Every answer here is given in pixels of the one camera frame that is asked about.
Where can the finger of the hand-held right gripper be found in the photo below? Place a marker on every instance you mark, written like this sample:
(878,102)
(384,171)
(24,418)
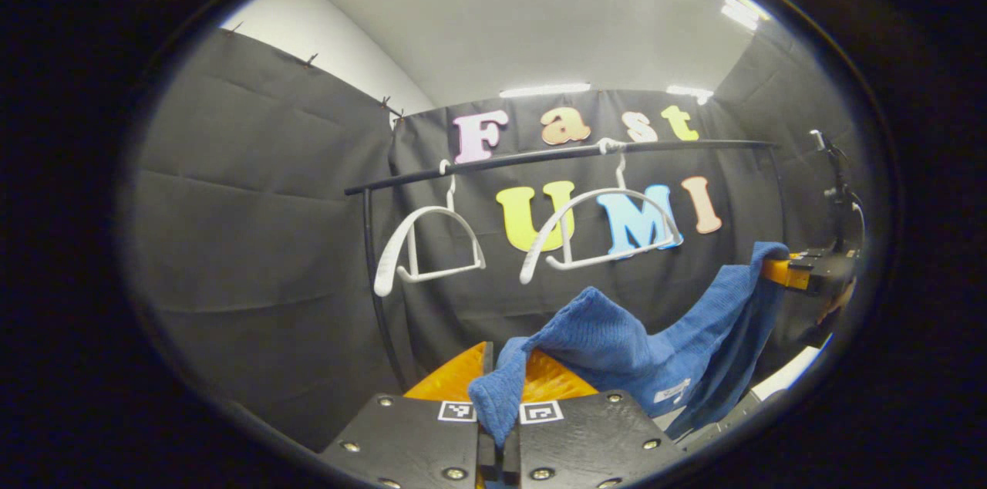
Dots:
(839,304)
(825,269)

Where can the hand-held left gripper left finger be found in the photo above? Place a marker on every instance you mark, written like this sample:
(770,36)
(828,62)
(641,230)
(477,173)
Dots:
(409,443)

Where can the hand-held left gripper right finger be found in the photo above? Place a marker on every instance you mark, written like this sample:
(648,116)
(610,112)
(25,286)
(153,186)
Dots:
(594,435)

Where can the white plastic hanger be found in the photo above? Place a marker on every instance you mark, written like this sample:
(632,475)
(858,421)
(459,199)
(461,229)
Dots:
(532,254)
(383,273)

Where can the black metal clothes rack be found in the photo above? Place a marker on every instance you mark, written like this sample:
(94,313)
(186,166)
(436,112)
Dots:
(501,163)

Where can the black stand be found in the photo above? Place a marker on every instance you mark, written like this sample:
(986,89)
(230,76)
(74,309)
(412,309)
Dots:
(839,188)

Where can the white panel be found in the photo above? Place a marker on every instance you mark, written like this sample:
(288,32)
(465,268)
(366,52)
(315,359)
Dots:
(786,373)

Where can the ceiling light strip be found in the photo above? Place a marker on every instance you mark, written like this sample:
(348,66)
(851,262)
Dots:
(544,90)
(688,92)
(744,12)

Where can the black backdrop cloth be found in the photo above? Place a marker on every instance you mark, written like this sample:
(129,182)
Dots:
(254,204)

